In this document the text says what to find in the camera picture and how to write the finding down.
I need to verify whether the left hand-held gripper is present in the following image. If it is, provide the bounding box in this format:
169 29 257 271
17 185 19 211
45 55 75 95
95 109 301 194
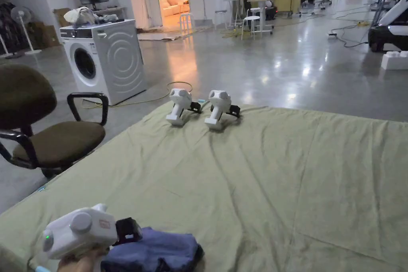
30 203 143 272

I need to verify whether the dark blue shirt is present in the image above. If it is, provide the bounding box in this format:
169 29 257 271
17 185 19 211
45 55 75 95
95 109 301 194
100 227 200 272

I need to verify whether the person's left hand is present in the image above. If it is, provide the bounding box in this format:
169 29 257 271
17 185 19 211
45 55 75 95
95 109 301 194
57 248 110 272

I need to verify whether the dark office chair with armrests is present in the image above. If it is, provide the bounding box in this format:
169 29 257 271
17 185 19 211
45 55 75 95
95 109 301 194
0 63 109 179

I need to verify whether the bed with pale green sheet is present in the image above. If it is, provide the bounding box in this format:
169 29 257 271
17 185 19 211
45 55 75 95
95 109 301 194
0 104 408 272

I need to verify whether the spare white hand-held gripper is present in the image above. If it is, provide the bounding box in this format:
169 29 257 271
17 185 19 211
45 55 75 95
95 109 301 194
204 89 241 131
165 88 203 126

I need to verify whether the white washing machine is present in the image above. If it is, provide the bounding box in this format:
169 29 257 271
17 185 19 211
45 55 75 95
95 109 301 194
59 6 149 106

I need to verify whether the brown carton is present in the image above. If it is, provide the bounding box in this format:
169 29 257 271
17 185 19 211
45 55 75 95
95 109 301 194
31 8 73 49

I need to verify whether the white standing fan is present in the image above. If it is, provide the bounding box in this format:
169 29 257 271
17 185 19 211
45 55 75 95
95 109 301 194
11 6 42 55

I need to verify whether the white metal stool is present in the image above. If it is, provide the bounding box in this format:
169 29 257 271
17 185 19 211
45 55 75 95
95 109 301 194
178 12 194 35

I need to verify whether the white round stool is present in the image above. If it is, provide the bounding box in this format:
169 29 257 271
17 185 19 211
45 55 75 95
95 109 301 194
241 15 261 41

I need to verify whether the pale sofa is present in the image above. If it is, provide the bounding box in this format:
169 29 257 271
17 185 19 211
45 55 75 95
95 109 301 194
159 0 190 17

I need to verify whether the white foam block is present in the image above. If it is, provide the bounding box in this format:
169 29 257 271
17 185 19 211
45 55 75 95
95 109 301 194
381 50 408 70

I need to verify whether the white and black robot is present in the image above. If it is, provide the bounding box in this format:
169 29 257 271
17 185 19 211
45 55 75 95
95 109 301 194
367 0 408 53

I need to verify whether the yellow floor cable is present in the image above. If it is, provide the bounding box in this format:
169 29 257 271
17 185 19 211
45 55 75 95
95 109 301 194
80 81 194 109

